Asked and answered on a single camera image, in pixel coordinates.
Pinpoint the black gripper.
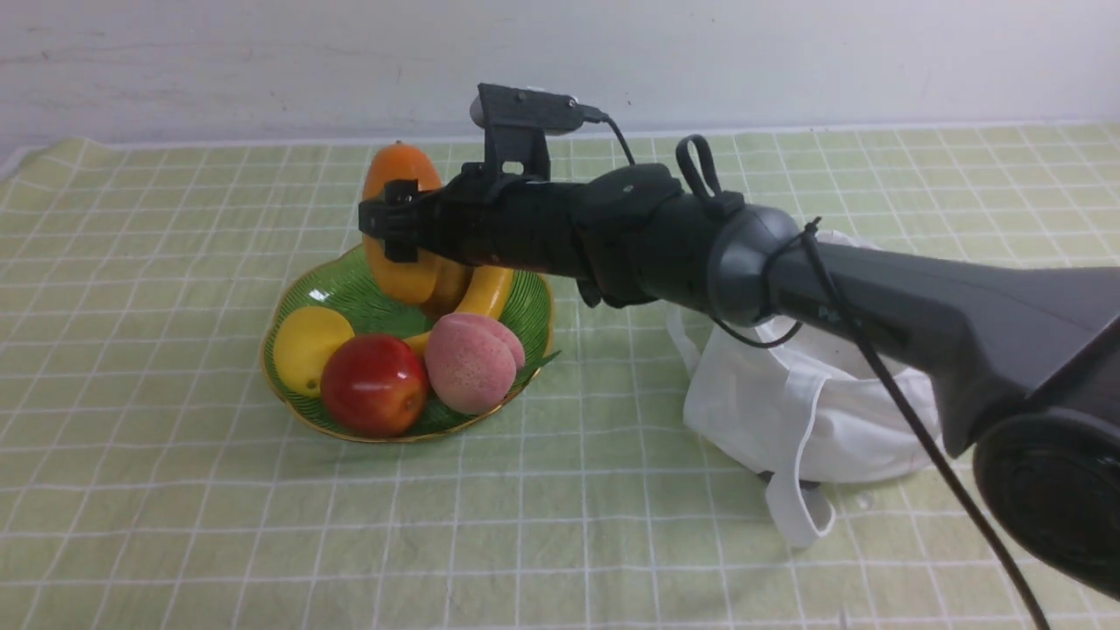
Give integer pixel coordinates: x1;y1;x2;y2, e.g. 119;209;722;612
360;164;601;282

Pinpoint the orange mango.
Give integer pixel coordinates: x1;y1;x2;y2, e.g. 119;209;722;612
361;141;444;306

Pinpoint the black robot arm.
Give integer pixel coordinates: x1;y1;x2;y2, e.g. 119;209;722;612
360;164;1119;597

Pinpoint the green glass fruit bowl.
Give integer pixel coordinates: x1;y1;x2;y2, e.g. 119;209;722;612
260;247;559;444

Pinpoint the white cloth bag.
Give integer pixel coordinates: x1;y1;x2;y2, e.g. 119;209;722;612
668;229;946;550

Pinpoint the yellow banana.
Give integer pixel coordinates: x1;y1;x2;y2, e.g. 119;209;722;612
398;260;515;323

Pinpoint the pink peach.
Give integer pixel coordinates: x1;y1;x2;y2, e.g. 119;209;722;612
424;312;528;416

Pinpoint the red apple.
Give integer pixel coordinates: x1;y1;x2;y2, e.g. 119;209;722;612
320;333;431;438

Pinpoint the yellow lemon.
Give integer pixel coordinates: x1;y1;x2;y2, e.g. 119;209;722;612
271;304;355;399

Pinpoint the green checked tablecloth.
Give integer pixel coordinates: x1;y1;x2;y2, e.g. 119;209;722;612
0;122;1120;630

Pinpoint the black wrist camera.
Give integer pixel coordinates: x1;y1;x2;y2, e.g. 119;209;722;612
472;83;609;182

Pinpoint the black cable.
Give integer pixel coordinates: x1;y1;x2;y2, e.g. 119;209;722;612
604;115;1051;630

